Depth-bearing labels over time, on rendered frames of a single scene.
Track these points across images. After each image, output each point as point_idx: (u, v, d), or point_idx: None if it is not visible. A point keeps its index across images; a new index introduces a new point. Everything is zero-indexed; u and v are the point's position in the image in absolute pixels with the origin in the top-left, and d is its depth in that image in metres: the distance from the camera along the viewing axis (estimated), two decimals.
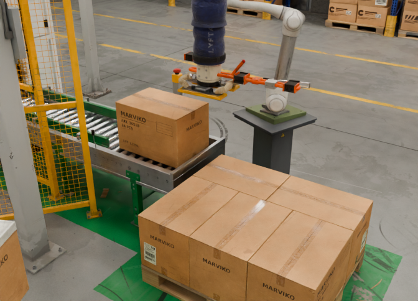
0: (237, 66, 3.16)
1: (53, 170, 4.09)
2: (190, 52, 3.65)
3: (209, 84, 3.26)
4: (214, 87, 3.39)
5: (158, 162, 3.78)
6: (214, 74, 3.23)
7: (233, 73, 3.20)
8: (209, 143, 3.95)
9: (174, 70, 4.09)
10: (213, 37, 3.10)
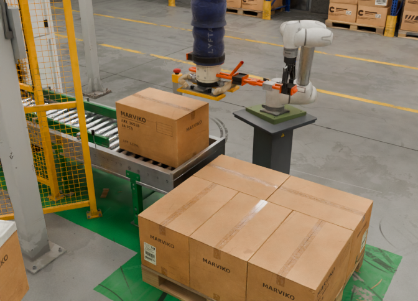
0: (236, 67, 3.16)
1: (53, 170, 4.09)
2: (192, 52, 3.66)
3: (208, 85, 3.27)
4: (213, 87, 3.40)
5: (158, 162, 3.78)
6: (213, 74, 3.24)
7: (232, 73, 3.20)
8: (209, 143, 3.95)
9: (174, 70, 4.09)
10: (213, 38, 3.10)
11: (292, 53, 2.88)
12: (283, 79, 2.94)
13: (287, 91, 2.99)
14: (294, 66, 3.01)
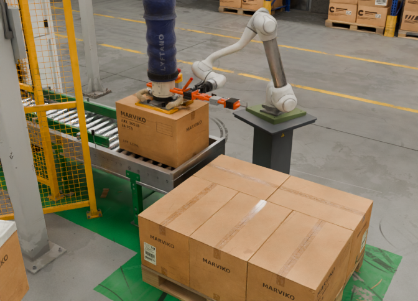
0: (186, 83, 3.44)
1: (53, 170, 4.09)
2: None
3: (162, 99, 3.54)
4: (169, 101, 3.67)
5: (158, 162, 3.78)
6: (166, 90, 3.52)
7: (183, 89, 3.47)
8: (209, 143, 3.95)
9: None
10: (164, 56, 3.38)
11: None
12: (197, 99, 3.53)
13: None
14: (201, 83, 3.54)
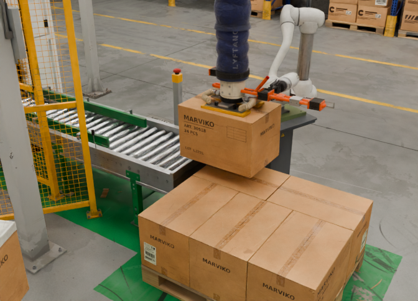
0: (262, 83, 3.09)
1: (53, 170, 4.09)
2: (214, 67, 3.60)
3: (232, 101, 3.19)
4: (237, 103, 3.32)
5: (158, 162, 3.78)
6: (237, 91, 3.17)
7: (257, 89, 3.12)
8: None
9: (174, 70, 4.09)
10: (237, 53, 3.04)
11: None
12: (272, 99, 3.18)
13: None
14: (275, 81, 3.18)
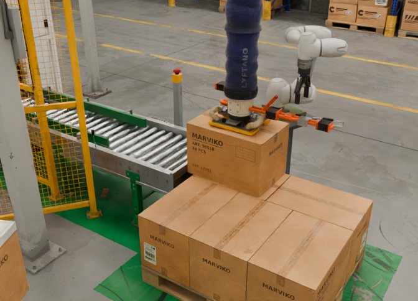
0: (270, 101, 3.11)
1: (53, 170, 4.09)
2: (221, 81, 3.61)
3: (240, 119, 3.22)
4: None
5: (158, 162, 3.78)
6: (245, 108, 3.19)
7: (265, 107, 3.15)
8: None
9: (174, 70, 4.09)
10: (247, 73, 3.05)
11: (306, 64, 2.85)
12: (296, 89, 2.89)
13: (299, 101, 2.94)
14: (308, 75, 2.97)
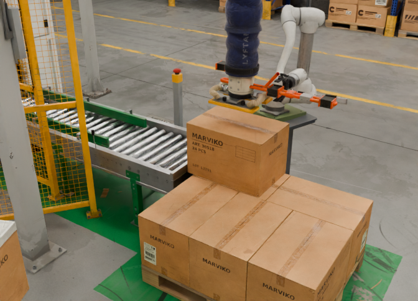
0: (272, 79, 3.04)
1: (53, 170, 4.09)
2: (221, 61, 3.54)
3: (241, 97, 3.15)
4: (246, 99, 3.28)
5: (158, 162, 3.78)
6: (246, 86, 3.12)
7: (267, 85, 3.08)
8: None
9: (174, 70, 4.09)
10: (248, 48, 2.99)
11: None
12: (281, 100, 3.17)
13: (274, 99, 3.11)
14: (284, 76, 3.15)
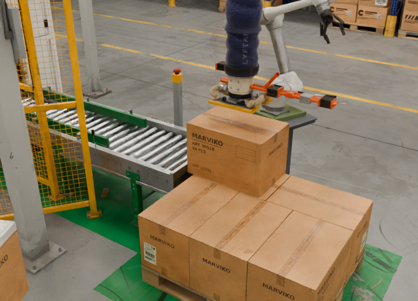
0: (272, 79, 3.04)
1: (53, 170, 4.09)
2: (221, 61, 3.54)
3: (241, 97, 3.15)
4: (245, 99, 3.28)
5: (158, 162, 3.78)
6: (246, 86, 3.12)
7: (266, 85, 3.08)
8: None
9: (174, 70, 4.09)
10: (247, 48, 2.98)
11: (329, 5, 3.41)
12: (341, 20, 3.34)
13: (344, 32, 3.37)
14: (323, 24, 3.47)
